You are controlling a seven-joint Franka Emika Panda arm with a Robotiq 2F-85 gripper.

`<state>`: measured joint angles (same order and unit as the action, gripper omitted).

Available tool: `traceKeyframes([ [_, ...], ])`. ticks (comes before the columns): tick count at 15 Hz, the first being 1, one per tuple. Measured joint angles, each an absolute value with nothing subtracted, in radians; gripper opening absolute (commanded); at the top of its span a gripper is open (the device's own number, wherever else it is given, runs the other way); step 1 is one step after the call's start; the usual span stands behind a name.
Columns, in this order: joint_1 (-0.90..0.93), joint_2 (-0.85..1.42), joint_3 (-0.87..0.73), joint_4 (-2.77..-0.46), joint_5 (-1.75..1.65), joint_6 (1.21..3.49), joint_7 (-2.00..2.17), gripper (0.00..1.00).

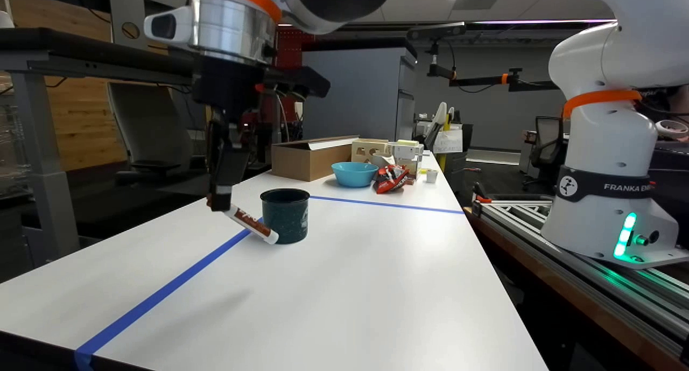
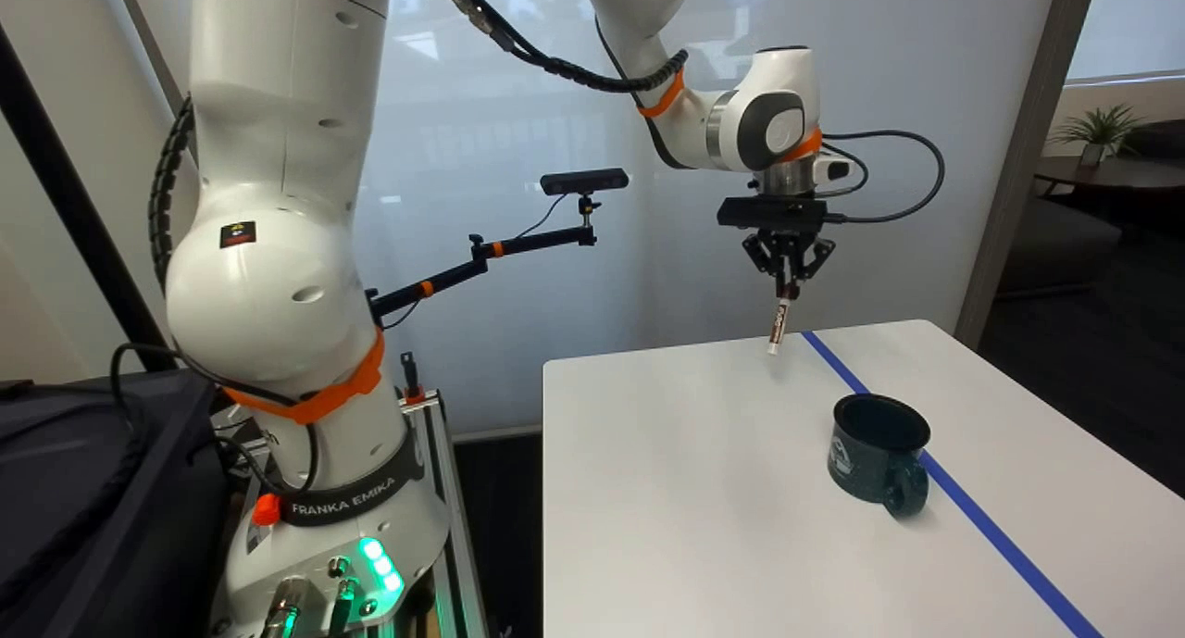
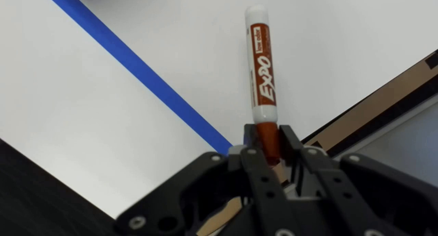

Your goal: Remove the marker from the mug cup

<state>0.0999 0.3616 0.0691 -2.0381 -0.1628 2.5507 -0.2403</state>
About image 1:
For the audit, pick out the white marker with brown label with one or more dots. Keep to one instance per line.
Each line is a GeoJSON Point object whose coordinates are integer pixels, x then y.
{"type": "Point", "coordinates": [253, 225]}

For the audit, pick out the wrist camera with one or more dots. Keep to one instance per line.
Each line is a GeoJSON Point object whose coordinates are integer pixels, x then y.
{"type": "Point", "coordinates": [301, 83]}

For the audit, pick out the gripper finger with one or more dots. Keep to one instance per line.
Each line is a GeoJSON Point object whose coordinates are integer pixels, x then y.
{"type": "Point", "coordinates": [236, 163]}
{"type": "Point", "coordinates": [214, 155]}

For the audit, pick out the white paper sign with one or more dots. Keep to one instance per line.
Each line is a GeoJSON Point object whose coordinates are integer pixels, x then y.
{"type": "Point", "coordinates": [448, 141]}

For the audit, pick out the open cardboard box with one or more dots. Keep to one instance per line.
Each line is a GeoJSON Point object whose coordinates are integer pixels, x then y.
{"type": "Point", "coordinates": [307, 158]}

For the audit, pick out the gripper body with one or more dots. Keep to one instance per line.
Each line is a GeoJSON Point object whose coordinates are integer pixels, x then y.
{"type": "Point", "coordinates": [226, 88]}

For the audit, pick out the small white cup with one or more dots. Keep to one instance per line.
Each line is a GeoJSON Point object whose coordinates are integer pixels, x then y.
{"type": "Point", "coordinates": [431, 176]}

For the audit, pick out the black orange clamp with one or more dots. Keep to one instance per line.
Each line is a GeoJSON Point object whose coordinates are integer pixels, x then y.
{"type": "Point", "coordinates": [480, 193]}

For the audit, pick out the short blue tape strip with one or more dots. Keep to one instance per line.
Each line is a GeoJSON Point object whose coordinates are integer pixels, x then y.
{"type": "Point", "coordinates": [387, 204]}

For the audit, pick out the dark green speckled mug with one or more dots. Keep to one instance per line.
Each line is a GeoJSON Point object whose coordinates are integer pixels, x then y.
{"type": "Point", "coordinates": [286, 217]}

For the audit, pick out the red snack packet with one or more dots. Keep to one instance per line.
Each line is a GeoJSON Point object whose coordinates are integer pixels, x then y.
{"type": "Point", "coordinates": [389, 180]}

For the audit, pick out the black office chair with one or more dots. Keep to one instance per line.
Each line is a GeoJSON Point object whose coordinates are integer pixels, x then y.
{"type": "Point", "coordinates": [546, 145]}

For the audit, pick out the red pegboard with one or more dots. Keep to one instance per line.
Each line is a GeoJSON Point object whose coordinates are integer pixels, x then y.
{"type": "Point", "coordinates": [290, 53]}

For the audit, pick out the blue bowl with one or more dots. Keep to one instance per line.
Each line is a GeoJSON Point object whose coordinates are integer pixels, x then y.
{"type": "Point", "coordinates": [354, 175]}

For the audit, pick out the wooden shape sorter box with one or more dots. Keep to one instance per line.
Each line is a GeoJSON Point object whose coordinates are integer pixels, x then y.
{"type": "Point", "coordinates": [368, 150]}

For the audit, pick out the grey standing desk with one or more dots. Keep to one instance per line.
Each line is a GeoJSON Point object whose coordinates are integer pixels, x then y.
{"type": "Point", "coordinates": [43, 145]}

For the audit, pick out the grey chair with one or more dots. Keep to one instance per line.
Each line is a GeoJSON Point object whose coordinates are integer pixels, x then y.
{"type": "Point", "coordinates": [148, 128]}

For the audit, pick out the camera on mount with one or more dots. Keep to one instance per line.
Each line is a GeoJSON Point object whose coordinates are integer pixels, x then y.
{"type": "Point", "coordinates": [436, 30]}

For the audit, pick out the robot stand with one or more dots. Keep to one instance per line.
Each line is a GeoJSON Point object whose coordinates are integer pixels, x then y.
{"type": "Point", "coordinates": [570, 285]}

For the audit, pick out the grey cabinet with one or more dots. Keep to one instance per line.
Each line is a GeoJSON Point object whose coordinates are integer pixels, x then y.
{"type": "Point", "coordinates": [355, 93]}

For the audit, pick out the long blue tape strip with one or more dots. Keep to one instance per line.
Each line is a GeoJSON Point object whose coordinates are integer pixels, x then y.
{"type": "Point", "coordinates": [161, 293]}

